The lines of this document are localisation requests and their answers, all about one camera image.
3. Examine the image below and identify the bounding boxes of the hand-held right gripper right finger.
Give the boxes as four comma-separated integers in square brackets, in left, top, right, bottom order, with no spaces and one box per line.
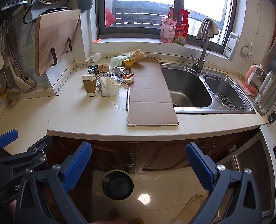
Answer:
[185,142,262,224]

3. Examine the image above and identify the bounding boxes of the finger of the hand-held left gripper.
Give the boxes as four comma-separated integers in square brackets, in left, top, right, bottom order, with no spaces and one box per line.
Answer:
[0,131,19,155]
[0,135,54,172]

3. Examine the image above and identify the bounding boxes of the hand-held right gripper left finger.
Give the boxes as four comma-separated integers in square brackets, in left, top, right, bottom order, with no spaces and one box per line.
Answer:
[14,142,92,224]

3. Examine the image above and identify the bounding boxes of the round yellow-rimmed trash bin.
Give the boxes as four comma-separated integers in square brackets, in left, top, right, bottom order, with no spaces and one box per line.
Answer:
[101,169,136,201]

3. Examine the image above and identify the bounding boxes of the green brown milk carton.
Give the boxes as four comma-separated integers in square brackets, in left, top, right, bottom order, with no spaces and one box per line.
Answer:
[88,63,110,75]

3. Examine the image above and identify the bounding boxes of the yellow snack bag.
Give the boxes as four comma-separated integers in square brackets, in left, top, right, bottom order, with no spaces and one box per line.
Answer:
[122,58,136,70]

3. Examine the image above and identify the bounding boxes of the wooden cabinet door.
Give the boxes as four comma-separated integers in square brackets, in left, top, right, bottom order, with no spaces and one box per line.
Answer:
[138,136,225,172]
[52,136,139,172]

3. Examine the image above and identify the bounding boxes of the beige floor cloth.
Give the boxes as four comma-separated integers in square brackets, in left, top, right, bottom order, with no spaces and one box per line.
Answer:
[175,194,211,224]

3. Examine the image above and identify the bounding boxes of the frosted glass cabinet door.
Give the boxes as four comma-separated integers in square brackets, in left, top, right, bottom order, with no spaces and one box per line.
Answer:
[218,133,276,217]

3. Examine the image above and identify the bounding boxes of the white ladle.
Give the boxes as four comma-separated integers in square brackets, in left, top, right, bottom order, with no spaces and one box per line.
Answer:
[7,51,37,89]

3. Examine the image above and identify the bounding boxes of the stainless steel double sink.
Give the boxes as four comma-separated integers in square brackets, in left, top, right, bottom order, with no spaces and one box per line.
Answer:
[159,62,256,115]

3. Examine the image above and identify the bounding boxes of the crumpled white paper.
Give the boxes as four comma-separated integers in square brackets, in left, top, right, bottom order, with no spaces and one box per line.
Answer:
[96,76,123,98]

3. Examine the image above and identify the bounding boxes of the flat brown cardboard sheet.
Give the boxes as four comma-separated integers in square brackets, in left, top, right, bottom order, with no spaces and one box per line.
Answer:
[127,58,180,126]

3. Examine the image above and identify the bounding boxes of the black metal board rack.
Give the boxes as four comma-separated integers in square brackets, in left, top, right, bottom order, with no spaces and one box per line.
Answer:
[24,5,73,68]

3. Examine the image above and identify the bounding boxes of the pink kettle mat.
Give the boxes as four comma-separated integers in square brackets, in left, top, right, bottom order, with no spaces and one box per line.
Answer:
[236,79,257,96]

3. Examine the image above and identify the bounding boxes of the white steel kettle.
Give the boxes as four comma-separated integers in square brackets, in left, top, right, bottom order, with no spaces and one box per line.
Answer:
[254,70,276,117]

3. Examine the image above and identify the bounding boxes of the orange white snack wrapper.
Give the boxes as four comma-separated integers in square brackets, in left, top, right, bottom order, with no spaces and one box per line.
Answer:
[122,72,135,84]

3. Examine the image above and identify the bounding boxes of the crumpled silver wrapper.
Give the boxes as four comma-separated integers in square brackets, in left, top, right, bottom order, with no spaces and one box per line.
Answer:
[112,66,127,77]

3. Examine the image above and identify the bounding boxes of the pink electric kettle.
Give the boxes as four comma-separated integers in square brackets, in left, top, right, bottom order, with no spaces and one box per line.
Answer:
[244,64,266,94]

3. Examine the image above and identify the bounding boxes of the clear plastic bag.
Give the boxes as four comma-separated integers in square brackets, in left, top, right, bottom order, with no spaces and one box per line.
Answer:
[90,52,103,63]

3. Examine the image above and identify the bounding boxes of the wooden cutting board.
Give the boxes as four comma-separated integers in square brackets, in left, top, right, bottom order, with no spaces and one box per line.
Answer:
[34,9,81,76]

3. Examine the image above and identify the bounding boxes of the steel kitchen faucet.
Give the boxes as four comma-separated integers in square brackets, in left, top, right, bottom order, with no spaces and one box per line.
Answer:
[191,19,214,73]

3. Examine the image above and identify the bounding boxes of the beige loofah sponge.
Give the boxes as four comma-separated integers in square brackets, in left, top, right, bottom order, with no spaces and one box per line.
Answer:
[131,49,146,63]

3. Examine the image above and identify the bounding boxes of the white plastic grater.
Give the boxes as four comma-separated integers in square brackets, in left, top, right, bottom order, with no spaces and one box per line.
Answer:
[223,32,239,60]

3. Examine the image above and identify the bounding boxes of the red and green carton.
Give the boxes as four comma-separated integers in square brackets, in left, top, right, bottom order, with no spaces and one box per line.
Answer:
[173,9,191,46]

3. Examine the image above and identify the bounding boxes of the grey dish cloth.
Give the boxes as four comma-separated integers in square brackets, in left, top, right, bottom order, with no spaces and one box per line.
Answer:
[196,17,220,40]

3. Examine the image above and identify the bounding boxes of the pink floral carton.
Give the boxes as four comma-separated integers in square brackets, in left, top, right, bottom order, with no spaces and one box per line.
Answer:
[159,7,178,44]

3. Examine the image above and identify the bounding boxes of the red cloth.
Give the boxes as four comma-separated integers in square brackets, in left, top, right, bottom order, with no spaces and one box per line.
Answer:
[105,7,116,27]

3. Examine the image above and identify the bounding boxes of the blue utensil holder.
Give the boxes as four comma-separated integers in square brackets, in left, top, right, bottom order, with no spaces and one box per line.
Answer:
[78,0,95,14]

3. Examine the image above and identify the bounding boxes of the wire drain basket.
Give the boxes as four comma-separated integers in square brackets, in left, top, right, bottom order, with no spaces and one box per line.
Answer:
[203,75,246,110]

